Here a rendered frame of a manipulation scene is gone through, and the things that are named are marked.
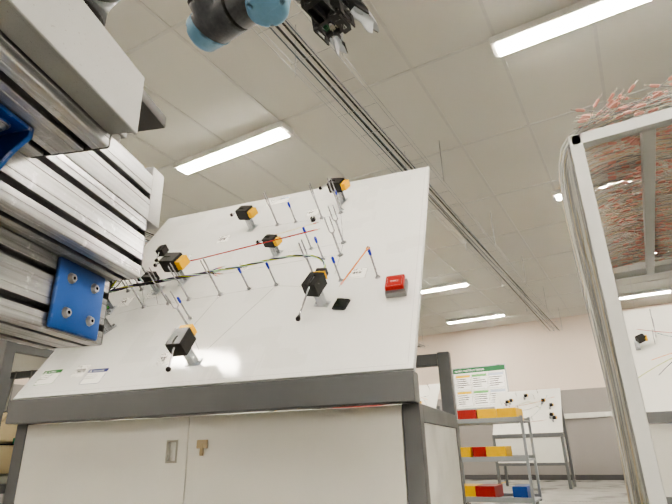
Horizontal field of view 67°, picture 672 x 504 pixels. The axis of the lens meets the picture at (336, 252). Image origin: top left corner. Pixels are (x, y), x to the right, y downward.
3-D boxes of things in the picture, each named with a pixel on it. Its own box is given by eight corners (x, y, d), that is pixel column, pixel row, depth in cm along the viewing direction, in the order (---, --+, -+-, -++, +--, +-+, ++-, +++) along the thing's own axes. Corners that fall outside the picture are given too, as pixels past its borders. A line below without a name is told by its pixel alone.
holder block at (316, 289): (305, 296, 137) (300, 284, 135) (314, 283, 141) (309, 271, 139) (318, 297, 135) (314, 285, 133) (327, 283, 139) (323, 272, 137)
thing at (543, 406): (572, 489, 826) (554, 384, 885) (498, 488, 880) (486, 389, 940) (577, 486, 884) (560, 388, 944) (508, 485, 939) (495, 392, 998)
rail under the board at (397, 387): (415, 401, 108) (412, 369, 110) (4, 424, 145) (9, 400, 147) (420, 402, 112) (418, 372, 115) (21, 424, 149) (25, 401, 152)
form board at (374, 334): (16, 403, 149) (12, 398, 148) (170, 221, 231) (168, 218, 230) (415, 373, 112) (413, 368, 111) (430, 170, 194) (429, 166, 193)
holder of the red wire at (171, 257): (168, 277, 182) (153, 252, 177) (195, 277, 176) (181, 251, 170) (159, 285, 179) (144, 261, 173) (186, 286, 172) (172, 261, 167)
